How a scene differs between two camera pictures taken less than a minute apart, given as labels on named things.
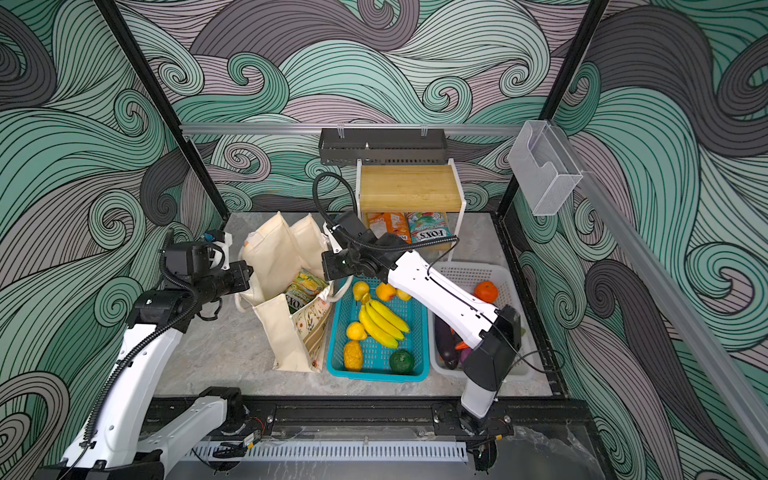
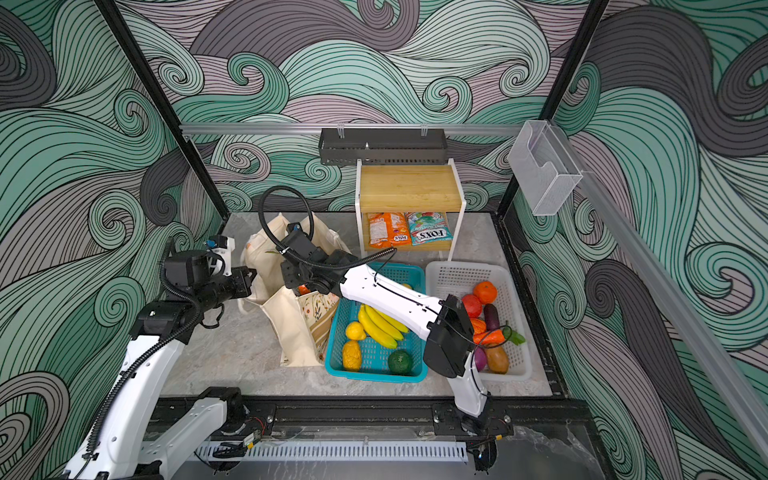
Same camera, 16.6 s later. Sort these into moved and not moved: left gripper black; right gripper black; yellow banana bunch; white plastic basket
Moved: right gripper black
Not moved: white plastic basket; yellow banana bunch; left gripper black
